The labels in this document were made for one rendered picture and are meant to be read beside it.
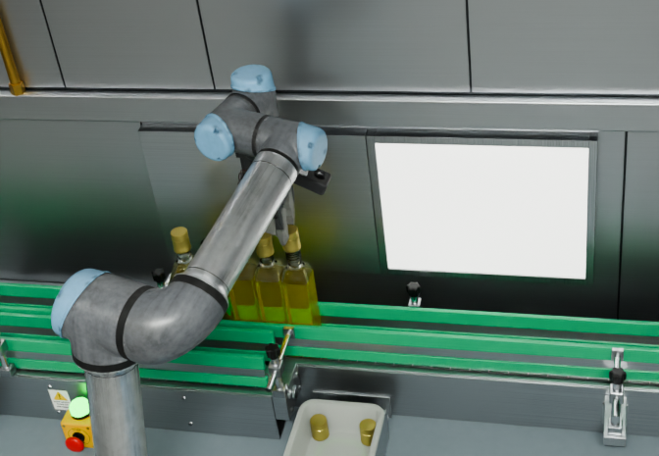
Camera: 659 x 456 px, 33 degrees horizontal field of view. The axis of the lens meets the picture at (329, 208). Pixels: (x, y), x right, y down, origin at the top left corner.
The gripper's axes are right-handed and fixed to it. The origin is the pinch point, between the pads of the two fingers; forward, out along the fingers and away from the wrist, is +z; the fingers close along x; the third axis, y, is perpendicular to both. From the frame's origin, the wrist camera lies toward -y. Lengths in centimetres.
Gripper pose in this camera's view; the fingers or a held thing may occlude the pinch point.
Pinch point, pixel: (289, 232)
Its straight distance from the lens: 213.4
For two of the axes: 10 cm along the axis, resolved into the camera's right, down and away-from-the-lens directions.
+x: -2.2, 5.8, -7.8
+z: 1.1, 8.1, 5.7
